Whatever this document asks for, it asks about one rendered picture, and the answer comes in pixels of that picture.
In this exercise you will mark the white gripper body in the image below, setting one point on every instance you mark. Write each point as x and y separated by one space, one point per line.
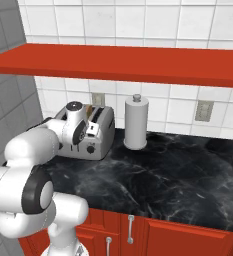
93 131

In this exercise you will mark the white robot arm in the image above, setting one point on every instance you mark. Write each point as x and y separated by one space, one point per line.
28 150

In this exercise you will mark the silver toaster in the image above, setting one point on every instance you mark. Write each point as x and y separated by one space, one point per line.
103 133

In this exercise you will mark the black toaster knob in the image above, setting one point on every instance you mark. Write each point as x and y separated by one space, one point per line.
90 149

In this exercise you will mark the brown bread slice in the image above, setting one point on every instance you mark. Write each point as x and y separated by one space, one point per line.
88 112

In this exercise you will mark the white paper towel roll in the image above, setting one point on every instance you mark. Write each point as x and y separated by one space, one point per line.
136 123

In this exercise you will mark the narrow red cupboard door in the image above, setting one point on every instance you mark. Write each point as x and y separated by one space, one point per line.
138 236

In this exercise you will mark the wide red cupboard door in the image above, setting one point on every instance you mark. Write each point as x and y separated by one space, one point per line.
188 241

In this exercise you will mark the grey wall outlet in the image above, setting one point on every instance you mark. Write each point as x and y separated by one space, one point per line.
98 99
204 111

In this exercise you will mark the red wall shelf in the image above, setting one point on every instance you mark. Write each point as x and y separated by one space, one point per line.
128 63

